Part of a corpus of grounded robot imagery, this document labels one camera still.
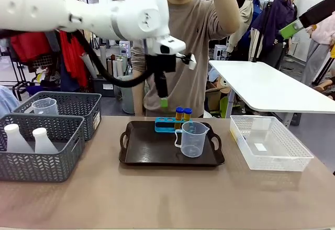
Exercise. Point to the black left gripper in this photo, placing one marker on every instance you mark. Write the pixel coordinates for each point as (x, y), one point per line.
(161, 63)

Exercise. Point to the amber vial with blue cap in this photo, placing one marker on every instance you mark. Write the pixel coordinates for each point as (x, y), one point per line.
(179, 117)
(187, 116)

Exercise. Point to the clear plastic measuring beaker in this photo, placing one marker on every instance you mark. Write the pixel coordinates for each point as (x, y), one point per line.
(192, 141)
(44, 107)

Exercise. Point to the person's right forearm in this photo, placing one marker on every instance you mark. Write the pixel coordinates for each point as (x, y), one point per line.
(137, 99)

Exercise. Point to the person's left forearm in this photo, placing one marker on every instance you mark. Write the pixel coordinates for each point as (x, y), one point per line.
(226, 12)

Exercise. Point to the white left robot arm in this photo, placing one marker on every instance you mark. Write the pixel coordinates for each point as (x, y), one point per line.
(39, 10)

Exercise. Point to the mannequin in pink top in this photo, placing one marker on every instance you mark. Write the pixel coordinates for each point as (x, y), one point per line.
(322, 46)

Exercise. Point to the figure in purple jacket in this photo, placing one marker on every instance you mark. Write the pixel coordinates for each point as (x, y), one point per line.
(274, 23)

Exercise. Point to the blue test tube rack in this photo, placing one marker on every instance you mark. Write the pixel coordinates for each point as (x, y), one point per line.
(163, 127)

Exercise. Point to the white paper roll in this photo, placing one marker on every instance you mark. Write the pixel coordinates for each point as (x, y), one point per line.
(118, 67)

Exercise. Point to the cardboard box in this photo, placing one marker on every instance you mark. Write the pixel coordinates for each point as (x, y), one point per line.
(213, 96)

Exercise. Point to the person in beige sweater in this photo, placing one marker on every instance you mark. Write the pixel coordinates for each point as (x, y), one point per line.
(193, 44)

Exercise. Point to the black storage bin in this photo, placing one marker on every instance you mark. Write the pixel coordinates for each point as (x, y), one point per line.
(102, 88)

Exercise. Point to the dark brown serving tray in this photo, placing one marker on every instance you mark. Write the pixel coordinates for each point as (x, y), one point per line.
(151, 148)

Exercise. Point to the tall gray paper roll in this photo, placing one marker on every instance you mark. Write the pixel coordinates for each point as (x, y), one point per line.
(103, 57)

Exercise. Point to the mannequin in beige coat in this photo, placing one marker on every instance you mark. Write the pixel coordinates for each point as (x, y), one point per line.
(247, 17)

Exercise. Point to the leaning gray paper roll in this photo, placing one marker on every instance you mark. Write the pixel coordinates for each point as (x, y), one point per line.
(87, 63)

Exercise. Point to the white table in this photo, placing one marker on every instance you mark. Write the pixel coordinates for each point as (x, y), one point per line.
(261, 83)

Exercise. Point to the red dress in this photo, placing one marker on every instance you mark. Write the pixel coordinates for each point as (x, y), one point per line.
(73, 54)

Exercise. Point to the white plastic basket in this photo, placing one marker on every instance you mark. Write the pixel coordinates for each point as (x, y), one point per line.
(272, 159)

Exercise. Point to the white plastic bottle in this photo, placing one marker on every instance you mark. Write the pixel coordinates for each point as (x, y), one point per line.
(15, 141)
(43, 142)

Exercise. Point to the red jacket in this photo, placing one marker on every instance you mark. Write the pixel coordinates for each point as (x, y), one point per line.
(28, 46)

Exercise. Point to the large gray plastic basket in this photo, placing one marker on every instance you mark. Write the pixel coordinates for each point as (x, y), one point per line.
(39, 168)

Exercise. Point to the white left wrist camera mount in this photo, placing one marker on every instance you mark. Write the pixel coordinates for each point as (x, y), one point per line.
(167, 47)

